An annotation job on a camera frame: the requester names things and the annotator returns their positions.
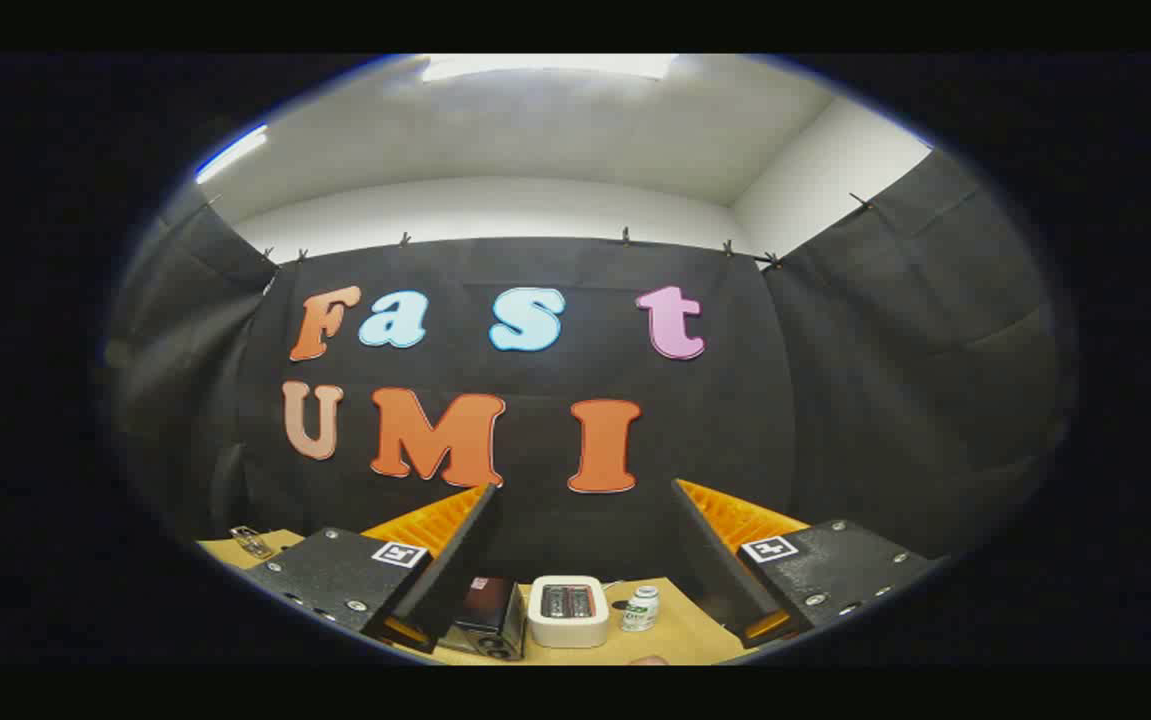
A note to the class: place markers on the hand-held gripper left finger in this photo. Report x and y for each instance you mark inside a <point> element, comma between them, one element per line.
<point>455,570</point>

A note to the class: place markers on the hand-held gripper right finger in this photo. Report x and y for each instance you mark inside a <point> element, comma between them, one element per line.
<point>715,570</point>

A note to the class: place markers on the black toaster oven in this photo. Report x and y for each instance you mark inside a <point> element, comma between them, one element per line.
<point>485,610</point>

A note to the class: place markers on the white bread toaster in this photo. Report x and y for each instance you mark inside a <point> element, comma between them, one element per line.
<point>567,612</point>

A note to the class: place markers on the small white green-label bottle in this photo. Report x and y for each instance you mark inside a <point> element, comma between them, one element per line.
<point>640,610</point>

